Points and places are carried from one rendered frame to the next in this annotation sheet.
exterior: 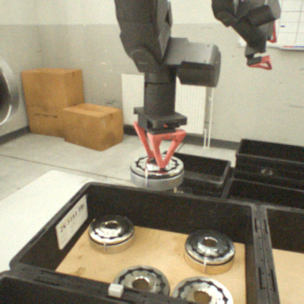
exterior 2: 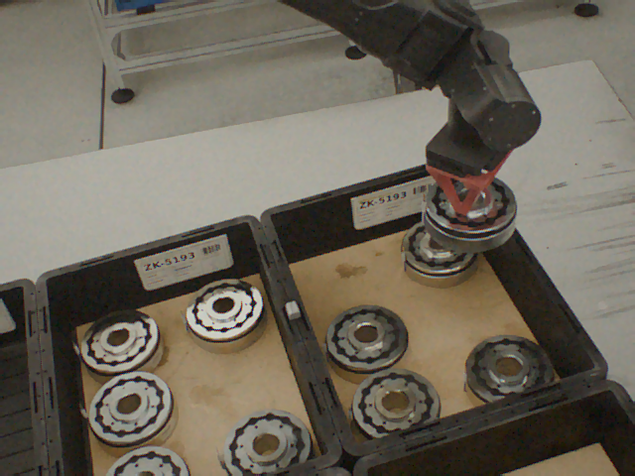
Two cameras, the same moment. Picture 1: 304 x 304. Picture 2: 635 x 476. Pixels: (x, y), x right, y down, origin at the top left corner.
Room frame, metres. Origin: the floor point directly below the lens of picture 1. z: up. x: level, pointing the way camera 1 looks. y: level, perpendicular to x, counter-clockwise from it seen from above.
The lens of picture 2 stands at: (0.06, -0.58, 1.72)
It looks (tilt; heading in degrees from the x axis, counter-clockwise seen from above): 45 degrees down; 65
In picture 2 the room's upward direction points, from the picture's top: 9 degrees counter-clockwise
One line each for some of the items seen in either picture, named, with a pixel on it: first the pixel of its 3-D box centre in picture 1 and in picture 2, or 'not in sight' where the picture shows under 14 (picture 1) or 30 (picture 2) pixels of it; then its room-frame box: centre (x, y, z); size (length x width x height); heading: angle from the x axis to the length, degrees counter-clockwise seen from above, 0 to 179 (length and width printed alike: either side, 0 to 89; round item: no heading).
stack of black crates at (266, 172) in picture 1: (266, 182); not in sight; (1.68, -0.74, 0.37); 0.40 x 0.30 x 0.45; 67
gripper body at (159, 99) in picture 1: (159, 102); (475, 116); (0.53, -0.02, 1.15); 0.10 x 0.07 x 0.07; 23
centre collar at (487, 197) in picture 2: (157, 162); (470, 198); (0.53, -0.01, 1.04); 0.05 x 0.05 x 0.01
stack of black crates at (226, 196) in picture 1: (260, 224); not in sight; (1.31, -0.58, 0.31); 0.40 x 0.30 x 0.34; 67
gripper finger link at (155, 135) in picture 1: (160, 141); (467, 174); (0.52, -0.02, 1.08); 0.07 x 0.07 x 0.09; 23
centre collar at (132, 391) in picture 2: not in sight; (129, 405); (0.10, 0.10, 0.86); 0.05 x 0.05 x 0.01
